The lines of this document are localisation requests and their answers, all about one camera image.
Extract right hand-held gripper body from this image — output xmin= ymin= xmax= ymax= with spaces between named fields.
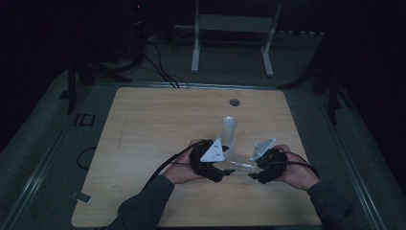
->
xmin=250 ymin=137 xmax=289 ymax=184

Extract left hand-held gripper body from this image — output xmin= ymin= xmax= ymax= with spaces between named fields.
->
xmin=189 ymin=137 xmax=232 ymax=184

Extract single clear plastic cup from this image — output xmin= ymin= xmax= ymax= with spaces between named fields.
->
xmin=223 ymin=152 xmax=261 ymax=175

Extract stack of clear plastic cups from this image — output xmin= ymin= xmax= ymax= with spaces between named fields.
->
xmin=220 ymin=115 xmax=238 ymax=159

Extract person's left hand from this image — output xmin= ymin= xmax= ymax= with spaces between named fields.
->
xmin=162 ymin=139 xmax=207 ymax=185

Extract person's right hand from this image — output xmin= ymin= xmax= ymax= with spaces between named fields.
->
xmin=270 ymin=144 xmax=321 ymax=192

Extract black tripod stand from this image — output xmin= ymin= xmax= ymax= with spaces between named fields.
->
xmin=277 ymin=61 xmax=355 ymax=127
xmin=58 ymin=57 xmax=133 ymax=115

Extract grey tape piece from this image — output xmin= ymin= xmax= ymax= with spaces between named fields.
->
xmin=70 ymin=191 xmax=93 ymax=204

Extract white metal stand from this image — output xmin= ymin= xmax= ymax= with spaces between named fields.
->
xmin=191 ymin=0 xmax=284 ymax=78

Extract right hand-held gripper cable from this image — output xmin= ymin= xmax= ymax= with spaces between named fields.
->
xmin=264 ymin=150 xmax=321 ymax=180

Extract hand-held gripper cable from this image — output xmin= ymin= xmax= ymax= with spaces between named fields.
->
xmin=143 ymin=140 xmax=209 ymax=195
xmin=264 ymin=150 xmax=321 ymax=180

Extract left hand-held gripper cable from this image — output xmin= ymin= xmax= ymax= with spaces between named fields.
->
xmin=143 ymin=140 xmax=209 ymax=195

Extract black floor cables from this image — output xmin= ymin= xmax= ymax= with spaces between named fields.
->
xmin=142 ymin=40 xmax=190 ymax=89

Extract black cable loop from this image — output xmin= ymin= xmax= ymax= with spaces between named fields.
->
xmin=76 ymin=146 xmax=98 ymax=171

